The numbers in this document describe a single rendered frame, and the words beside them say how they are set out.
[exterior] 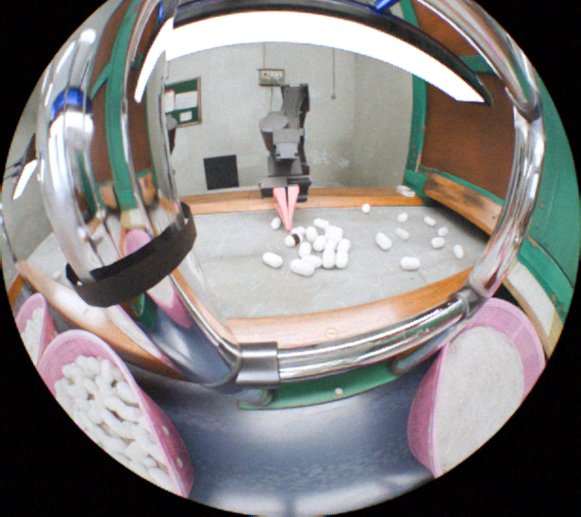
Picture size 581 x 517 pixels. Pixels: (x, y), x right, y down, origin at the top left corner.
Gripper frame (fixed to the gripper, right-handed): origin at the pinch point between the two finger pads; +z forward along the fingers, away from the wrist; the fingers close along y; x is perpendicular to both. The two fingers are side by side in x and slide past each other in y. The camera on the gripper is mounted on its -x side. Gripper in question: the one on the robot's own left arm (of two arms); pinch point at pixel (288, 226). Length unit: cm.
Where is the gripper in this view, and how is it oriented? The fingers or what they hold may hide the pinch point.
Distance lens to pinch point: 31.3
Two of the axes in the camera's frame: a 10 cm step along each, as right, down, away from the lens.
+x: -0.7, 3.4, 9.4
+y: 9.9, -0.6, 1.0
